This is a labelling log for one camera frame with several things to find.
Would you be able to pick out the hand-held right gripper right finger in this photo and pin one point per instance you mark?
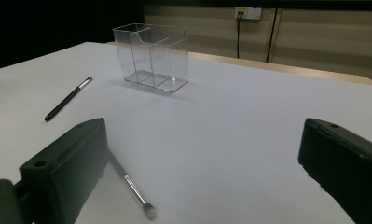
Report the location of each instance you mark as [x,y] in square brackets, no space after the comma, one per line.
[345,168]

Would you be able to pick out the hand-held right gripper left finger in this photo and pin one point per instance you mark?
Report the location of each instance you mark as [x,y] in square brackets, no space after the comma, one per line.
[65,168]

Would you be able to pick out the clear plastic organizer box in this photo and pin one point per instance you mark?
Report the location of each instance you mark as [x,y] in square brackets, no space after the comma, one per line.
[152,62]

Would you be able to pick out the light wooden table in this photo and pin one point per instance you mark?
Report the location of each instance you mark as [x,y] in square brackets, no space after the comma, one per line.
[298,70]

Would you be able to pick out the white table sheet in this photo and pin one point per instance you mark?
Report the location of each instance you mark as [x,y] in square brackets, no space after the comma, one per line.
[221,140]

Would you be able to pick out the white wall socket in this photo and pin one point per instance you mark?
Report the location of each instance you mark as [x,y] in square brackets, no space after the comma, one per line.
[249,13]

